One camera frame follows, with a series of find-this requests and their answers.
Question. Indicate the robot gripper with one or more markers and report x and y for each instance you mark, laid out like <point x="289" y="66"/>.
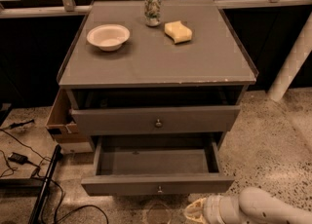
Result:
<point x="211" y="207"/>

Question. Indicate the grey drawer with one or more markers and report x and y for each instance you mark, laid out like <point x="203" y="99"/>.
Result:
<point x="160" y="164"/>
<point x="152" y="120"/>

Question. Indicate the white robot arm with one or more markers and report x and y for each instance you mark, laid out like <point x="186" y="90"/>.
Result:
<point x="254" y="205"/>

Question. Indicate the grey top drawer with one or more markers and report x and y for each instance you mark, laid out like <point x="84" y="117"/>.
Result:
<point x="152" y="120"/>

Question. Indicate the grey drawer cabinet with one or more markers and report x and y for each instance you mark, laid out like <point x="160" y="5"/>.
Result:
<point x="150" y="70"/>

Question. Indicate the black bar stand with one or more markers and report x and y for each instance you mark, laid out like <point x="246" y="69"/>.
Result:
<point x="45" y="184"/>

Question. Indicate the cardboard box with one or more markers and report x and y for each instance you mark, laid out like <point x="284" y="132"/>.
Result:
<point x="62" y="128"/>

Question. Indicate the yellow sponge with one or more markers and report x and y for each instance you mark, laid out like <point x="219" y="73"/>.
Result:
<point x="178" y="31"/>

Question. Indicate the black power adapter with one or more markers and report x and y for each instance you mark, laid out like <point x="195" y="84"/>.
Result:
<point x="18" y="158"/>

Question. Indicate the white paper bowl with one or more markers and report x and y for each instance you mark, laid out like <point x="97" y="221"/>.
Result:
<point x="108" y="37"/>

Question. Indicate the patterned drink can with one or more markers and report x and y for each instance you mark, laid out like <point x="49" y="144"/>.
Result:
<point x="152" y="12"/>

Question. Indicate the black cable plug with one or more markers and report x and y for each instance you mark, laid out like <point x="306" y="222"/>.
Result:
<point x="16" y="125"/>

